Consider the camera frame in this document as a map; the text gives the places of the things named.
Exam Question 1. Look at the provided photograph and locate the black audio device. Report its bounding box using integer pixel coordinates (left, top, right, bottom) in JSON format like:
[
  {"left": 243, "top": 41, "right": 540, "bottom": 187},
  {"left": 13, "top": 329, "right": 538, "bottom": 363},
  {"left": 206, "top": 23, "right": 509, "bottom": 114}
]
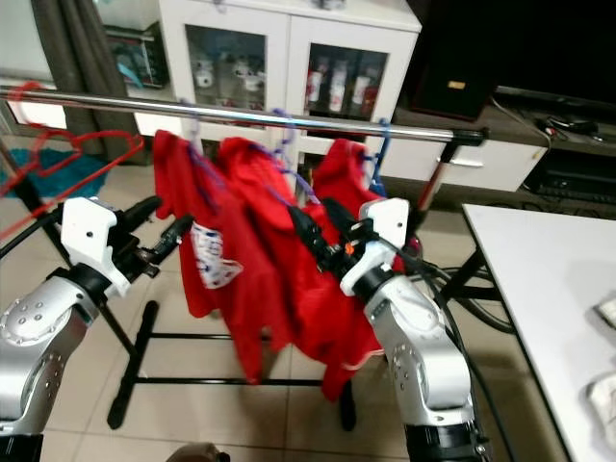
[{"left": 523, "top": 144, "right": 616, "bottom": 205}]

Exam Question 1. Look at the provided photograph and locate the red wire hanger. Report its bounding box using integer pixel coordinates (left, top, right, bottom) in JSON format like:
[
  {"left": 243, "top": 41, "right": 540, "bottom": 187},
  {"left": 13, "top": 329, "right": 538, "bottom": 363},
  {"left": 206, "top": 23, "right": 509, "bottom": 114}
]
[{"left": 0, "top": 82, "right": 145, "bottom": 242}]

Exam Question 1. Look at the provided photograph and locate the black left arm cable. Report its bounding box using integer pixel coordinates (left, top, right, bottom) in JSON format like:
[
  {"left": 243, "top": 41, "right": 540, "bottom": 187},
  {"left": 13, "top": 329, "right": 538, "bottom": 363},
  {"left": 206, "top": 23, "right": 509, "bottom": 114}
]
[{"left": 0, "top": 207, "right": 64, "bottom": 261}]

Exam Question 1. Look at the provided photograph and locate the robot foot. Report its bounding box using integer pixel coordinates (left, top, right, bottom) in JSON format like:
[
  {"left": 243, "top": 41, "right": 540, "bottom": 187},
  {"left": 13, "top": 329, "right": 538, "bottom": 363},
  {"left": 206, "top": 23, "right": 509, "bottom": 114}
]
[{"left": 166, "top": 441, "right": 232, "bottom": 462}]

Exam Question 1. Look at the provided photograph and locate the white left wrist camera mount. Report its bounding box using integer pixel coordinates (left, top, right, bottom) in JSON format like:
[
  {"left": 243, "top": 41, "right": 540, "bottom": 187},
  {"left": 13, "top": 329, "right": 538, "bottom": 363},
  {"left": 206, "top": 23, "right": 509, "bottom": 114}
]
[{"left": 61, "top": 197, "right": 126, "bottom": 295}]

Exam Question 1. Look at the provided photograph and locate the blue wire hanger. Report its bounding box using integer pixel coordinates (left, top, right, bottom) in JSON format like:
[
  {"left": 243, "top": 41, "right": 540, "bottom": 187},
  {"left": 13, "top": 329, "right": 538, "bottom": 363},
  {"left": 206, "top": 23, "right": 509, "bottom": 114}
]
[{"left": 364, "top": 117, "right": 394, "bottom": 198}]

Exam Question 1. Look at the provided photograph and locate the metal clothes rack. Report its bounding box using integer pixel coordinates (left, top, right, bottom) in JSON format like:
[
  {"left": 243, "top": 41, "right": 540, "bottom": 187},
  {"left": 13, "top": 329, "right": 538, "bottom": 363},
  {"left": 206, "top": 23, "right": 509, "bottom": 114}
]
[{"left": 0, "top": 85, "right": 492, "bottom": 432}]

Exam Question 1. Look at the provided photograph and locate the white glass-door cabinet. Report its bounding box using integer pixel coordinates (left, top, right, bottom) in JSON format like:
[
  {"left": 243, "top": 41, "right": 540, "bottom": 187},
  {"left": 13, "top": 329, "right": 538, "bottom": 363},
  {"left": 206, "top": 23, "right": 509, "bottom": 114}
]
[{"left": 135, "top": 0, "right": 420, "bottom": 145}]

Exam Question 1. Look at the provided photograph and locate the large white table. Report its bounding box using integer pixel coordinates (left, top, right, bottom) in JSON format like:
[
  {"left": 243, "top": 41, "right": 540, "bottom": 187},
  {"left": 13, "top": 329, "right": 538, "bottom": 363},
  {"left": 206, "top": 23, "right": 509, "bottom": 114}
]
[{"left": 462, "top": 204, "right": 616, "bottom": 462}]

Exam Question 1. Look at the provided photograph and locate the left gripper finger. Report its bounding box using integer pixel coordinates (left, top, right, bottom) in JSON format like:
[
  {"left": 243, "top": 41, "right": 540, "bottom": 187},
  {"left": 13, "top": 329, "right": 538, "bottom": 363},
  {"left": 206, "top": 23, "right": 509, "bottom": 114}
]
[
  {"left": 121, "top": 194, "right": 164, "bottom": 233},
  {"left": 150, "top": 214, "right": 196, "bottom": 267}
]

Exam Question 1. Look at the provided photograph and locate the white shirt with green print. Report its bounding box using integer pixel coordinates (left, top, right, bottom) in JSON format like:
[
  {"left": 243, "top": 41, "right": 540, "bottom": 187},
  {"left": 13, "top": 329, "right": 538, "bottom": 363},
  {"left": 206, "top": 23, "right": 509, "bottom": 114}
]
[{"left": 585, "top": 373, "right": 616, "bottom": 429}]

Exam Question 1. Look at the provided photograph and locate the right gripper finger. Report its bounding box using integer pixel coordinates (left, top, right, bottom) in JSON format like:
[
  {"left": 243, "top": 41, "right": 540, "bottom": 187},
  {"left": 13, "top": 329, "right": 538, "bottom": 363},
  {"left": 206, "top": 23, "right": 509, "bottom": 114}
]
[
  {"left": 287, "top": 205, "right": 334, "bottom": 270},
  {"left": 320, "top": 197, "right": 363, "bottom": 243}
]

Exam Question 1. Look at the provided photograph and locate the grey curtain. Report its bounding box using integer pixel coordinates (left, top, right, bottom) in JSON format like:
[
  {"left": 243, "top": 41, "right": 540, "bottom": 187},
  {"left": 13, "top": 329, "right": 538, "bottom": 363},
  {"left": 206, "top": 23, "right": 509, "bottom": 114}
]
[{"left": 31, "top": 0, "right": 121, "bottom": 167}]

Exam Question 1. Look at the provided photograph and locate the black speaker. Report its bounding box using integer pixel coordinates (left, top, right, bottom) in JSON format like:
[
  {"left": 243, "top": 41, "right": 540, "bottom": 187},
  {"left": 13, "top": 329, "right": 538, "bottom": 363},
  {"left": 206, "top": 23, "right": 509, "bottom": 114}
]
[{"left": 406, "top": 0, "right": 506, "bottom": 123}]

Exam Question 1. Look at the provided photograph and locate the white drawer unit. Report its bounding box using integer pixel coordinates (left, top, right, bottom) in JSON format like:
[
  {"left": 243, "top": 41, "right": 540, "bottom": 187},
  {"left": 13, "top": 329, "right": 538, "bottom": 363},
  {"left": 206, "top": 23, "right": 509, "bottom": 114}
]
[{"left": 385, "top": 135, "right": 545, "bottom": 193}]

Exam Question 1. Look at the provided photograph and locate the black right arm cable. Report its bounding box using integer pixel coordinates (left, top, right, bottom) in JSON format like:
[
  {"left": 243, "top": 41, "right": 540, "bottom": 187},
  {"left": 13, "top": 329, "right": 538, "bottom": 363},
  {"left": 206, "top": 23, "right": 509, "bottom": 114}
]
[{"left": 404, "top": 245, "right": 516, "bottom": 462}]

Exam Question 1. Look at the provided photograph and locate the red shirt with white print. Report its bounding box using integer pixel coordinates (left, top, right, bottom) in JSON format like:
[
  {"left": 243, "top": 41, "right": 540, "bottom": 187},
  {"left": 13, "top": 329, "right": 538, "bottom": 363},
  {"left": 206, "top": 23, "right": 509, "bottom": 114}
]
[{"left": 152, "top": 130, "right": 242, "bottom": 319}]

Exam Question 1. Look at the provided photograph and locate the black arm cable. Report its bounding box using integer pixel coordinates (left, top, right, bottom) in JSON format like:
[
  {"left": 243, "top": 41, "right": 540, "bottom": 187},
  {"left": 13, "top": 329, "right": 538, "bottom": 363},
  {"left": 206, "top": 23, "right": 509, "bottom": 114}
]
[
  {"left": 0, "top": 207, "right": 64, "bottom": 261},
  {"left": 404, "top": 245, "right": 516, "bottom": 462}
]

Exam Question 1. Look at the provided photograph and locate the plain red shirt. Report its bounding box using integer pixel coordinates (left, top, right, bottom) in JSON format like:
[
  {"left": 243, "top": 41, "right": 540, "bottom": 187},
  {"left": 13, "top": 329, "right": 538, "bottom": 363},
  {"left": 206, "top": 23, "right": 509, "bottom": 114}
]
[
  {"left": 289, "top": 138, "right": 420, "bottom": 403},
  {"left": 217, "top": 138, "right": 309, "bottom": 384}
]

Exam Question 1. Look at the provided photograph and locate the teal blue rug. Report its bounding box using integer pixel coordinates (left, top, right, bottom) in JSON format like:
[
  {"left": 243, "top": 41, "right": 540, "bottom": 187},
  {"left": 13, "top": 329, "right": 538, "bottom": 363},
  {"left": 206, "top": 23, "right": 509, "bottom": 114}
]
[{"left": 0, "top": 149, "right": 116, "bottom": 203}]

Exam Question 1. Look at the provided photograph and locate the purple wire hanger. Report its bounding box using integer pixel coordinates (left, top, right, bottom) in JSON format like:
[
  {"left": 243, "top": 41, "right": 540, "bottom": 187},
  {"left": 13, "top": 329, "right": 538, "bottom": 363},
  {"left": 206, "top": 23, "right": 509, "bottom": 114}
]
[
  {"left": 255, "top": 108, "right": 319, "bottom": 208},
  {"left": 181, "top": 99, "right": 227, "bottom": 208}
]

